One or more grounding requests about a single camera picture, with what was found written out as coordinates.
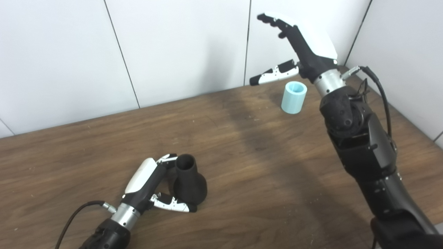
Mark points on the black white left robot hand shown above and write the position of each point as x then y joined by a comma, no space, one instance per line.
143,180

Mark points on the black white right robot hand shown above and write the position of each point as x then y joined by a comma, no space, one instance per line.
311,52

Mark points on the black flared nozzle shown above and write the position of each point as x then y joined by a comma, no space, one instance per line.
190,186

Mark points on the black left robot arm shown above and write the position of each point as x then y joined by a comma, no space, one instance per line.
107,237

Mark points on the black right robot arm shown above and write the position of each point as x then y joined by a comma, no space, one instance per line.
363,138

